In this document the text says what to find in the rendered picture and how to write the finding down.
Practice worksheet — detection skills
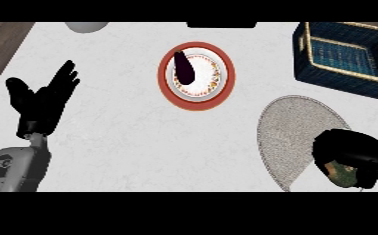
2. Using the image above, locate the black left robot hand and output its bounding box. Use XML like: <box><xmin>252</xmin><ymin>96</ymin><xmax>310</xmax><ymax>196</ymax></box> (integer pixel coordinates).
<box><xmin>4</xmin><ymin>59</ymin><xmax>81</xmax><ymax>140</ymax></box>

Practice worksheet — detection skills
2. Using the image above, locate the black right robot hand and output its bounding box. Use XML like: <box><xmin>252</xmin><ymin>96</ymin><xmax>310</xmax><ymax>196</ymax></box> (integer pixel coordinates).
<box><xmin>311</xmin><ymin>128</ymin><xmax>378</xmax><ymax>190</ymax></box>

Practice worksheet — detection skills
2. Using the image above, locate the green squash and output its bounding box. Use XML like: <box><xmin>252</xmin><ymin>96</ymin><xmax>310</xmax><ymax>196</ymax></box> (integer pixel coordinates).
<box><xmin>323</xmin><ymin>160</ymin><xmax>358</xmax><ymax>188</ymax></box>

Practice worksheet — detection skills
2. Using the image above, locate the grey oval placemat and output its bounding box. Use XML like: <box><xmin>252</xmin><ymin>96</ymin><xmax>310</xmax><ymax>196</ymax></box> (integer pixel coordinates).
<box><xmin>255</xmin><ymin>94</ymin><xmax>352</xmax><ymax>192</ymax></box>

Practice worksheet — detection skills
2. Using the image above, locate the dark blue wicker basket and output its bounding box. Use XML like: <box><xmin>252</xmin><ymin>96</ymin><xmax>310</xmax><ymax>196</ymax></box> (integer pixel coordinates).
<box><xmin>290</xmin><ymin>22</ymin><xmax>378</xmax><ymax>100</ymax></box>

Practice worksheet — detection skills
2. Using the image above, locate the red round placemat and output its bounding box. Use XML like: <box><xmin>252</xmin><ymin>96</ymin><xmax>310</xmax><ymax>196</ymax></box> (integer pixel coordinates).
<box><xmin>156</xmin><ymin>41</ymin><xmax>237</xmax><ymax>112</ymax></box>

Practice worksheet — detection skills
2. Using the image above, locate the grey round object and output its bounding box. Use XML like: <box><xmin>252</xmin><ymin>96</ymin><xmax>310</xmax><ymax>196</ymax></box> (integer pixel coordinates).
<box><xmin>63</xmin><ymin>22</ymin><xmax>109</xmax><ymax>34</ymax></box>

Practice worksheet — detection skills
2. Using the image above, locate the dark purple eggplant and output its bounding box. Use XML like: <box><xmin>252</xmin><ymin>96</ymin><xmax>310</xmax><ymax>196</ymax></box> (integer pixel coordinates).
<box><xmin>172</xmin><ymin>50</ymin><xmax>196</xmax><ymax>86</ymax></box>

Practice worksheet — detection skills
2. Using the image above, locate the white patterned plate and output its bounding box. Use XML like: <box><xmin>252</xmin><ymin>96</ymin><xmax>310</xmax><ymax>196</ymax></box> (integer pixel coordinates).
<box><xmin>165</xmin><ymin>47</ymin><xmax>228</xmax><ymax>103</ymax></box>

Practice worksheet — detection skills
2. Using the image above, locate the black flat object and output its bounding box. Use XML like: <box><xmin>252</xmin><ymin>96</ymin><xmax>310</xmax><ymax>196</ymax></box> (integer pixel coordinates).
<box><xmin>186</xmin><ymin>22</ymin><xmax>258</xmax><ymax>29</ymax></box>

